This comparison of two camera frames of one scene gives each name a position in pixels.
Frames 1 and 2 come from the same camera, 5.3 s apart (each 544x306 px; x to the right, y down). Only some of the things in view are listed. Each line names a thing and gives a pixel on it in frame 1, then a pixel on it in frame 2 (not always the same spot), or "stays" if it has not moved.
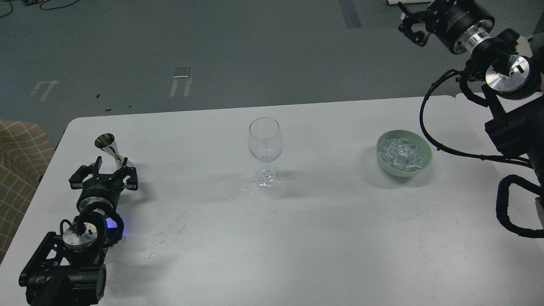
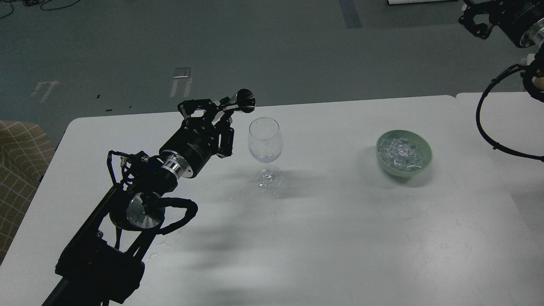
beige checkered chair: [25, 151] stays
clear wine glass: [266, 143] stays
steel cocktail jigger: [107, 141] to [245, 99]
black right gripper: [457, 23] to [523, 20]
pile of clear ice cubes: [400, 154] stays
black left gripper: [104, 188] to [189, 149]
